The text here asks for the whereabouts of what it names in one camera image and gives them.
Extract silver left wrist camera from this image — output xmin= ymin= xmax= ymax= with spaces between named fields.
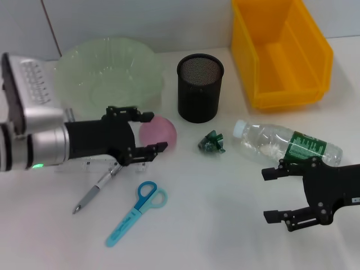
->
xmin=0 ymin=52 xmax=65 ymax=133

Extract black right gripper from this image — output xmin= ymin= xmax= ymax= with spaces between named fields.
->
xmin=261 ymin=156 xmax=360 ymax=233

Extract black mesh pen holder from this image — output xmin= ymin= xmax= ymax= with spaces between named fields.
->
xmin=176 ymin=53 xmax=225 ymax=123

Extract yellow plastic bin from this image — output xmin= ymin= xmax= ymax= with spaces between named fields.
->
xmin=231 ymin=0 xmax=334 ymax=111

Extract clear plastic ruler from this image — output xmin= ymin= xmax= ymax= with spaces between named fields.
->
xmin=55 ymin=157 xmax=149 ymax=173

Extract blue scissors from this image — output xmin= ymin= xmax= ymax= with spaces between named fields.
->
xmin=105 ymin=181 xmax=169 ymax=248

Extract green glass fruit plate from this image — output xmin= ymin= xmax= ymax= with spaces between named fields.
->
xmin=53 ymin=35 xmax=167 ymax=119

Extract grey white ballpoint pen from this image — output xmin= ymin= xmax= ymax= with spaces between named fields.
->
xmin=72 ymin=164 xmax=123 ymax=215

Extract clear water bottle green label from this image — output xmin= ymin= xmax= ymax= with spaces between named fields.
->
xmin=232 ymin=120 xmax=344 ymax=167

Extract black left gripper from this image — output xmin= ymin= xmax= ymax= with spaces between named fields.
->
xmin=65 ymin=106 xmax=169 ymax=167

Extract pink peach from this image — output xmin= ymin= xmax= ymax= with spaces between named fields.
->
xmin=139 ymin=114 xmax=178 ymax=150

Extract green plastic scrap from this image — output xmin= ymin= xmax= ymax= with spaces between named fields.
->
xmin=196 ymin=129 xmax=227 ymax=155

